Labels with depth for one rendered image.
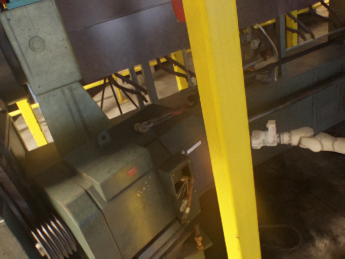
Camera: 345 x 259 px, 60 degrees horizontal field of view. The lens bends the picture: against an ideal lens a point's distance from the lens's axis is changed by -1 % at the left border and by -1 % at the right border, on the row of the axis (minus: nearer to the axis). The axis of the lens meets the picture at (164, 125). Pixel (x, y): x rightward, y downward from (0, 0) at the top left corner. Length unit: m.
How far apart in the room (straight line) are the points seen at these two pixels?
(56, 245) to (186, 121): 0.76
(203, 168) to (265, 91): 0.89
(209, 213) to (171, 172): 0.92
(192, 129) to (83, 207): 0.60
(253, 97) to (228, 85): 1.33
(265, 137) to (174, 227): 0.61
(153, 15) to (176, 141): 0.72
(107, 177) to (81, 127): 0.70
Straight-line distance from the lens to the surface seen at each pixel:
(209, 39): 0.77
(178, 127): 1.40
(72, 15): 1.63
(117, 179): 1.16
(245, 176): 1.01
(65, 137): 1.80
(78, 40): 1.63
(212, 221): 2.06
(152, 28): 1.73
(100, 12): 1.65
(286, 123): 2.47
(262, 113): 2.13
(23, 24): 1.64
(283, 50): 2.30
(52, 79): 1.69
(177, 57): 3.46
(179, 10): 1.24
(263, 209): 2.10
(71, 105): 1.74
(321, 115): 2.73
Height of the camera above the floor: 1.51
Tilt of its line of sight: 28 degrees down
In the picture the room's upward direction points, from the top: 14 degrees counter-clockwise
